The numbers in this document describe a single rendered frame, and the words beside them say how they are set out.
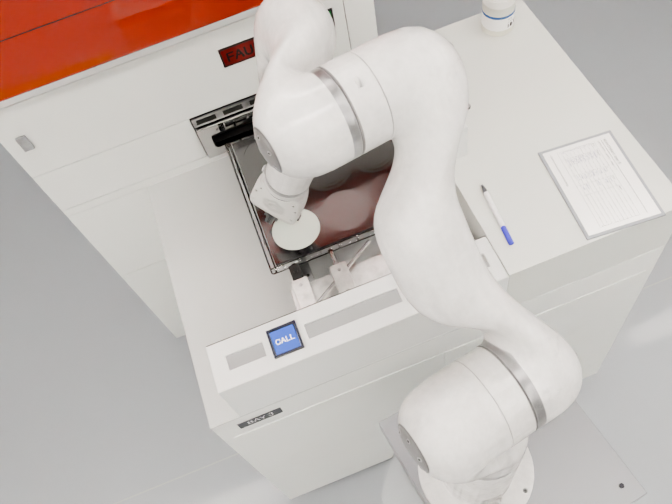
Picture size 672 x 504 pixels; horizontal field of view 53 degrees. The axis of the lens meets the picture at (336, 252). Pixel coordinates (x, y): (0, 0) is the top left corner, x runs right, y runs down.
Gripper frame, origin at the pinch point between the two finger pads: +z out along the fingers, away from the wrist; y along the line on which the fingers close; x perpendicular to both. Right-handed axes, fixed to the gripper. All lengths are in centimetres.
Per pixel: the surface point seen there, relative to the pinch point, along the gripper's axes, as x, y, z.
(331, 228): 3.0, 11.8, -1.5
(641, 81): 152, 90, 60
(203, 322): -23.2, -1.5, 13.7
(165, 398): -30, -5, 106
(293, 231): -0.5, 5.4, 1.5
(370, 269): -1.8, 22.4, -4.2
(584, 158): 31, 47, -25
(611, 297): 21, 72, -3
